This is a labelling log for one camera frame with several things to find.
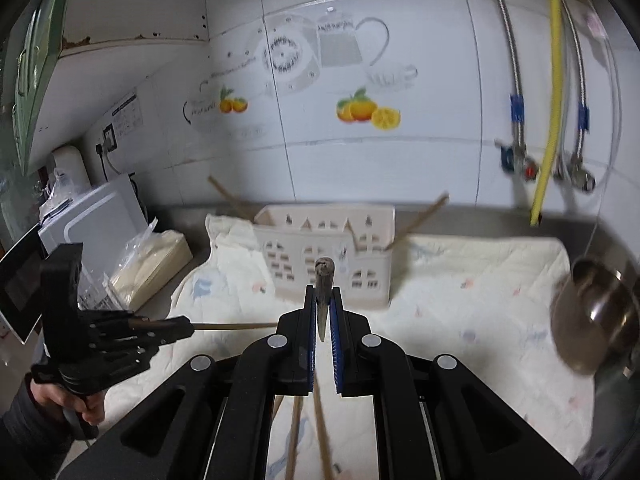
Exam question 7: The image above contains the wooden chopstick long diagonal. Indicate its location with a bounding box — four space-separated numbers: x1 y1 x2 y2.
284 396 304 480

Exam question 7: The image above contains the wooden chopstick vertical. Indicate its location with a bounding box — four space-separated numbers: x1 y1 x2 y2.
312 375 334 480

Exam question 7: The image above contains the person's left hand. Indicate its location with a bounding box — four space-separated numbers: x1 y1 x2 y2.
29 380 105 426

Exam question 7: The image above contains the clear glass cup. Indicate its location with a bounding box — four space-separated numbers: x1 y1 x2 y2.
78 266 125 311

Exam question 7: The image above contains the white plastic storage box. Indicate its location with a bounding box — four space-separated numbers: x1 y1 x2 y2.
38 176 148 283

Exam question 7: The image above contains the white quilted patterned mat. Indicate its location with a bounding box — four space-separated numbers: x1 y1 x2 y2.
102 212 597 480

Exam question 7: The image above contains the white appliance behind box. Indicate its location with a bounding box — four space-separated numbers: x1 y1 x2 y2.
52 145 91 193

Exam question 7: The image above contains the stainless steel pot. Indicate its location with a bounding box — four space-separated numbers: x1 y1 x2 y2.
550 257 639 376

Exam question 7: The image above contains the beige plastic utensil holder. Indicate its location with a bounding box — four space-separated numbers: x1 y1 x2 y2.
254 204 396 309

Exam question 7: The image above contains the steel angle valve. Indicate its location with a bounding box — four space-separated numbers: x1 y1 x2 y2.
554 156 597 194

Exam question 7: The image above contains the green cabinet door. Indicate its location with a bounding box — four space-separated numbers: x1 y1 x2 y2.
1 0 66 174

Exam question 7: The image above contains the wall power socket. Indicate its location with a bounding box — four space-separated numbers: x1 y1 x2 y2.
102 124 117 153

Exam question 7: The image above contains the white wall label sticker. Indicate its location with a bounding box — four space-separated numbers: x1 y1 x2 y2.
112 91 143 138

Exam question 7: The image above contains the red handle water valve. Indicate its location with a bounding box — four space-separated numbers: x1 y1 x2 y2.
495 140 539 182

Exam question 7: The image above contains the left braided metal hose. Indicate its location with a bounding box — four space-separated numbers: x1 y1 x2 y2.
480 0 527 146

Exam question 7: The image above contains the braided metal hose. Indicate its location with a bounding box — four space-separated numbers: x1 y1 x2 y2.
562 0 591 162
480 0 527 146

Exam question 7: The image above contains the right braided metal hose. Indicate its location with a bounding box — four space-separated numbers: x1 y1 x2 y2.
562 0 591 162

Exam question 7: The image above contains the yellow gas hose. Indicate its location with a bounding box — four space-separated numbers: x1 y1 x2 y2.
529 0 565 226

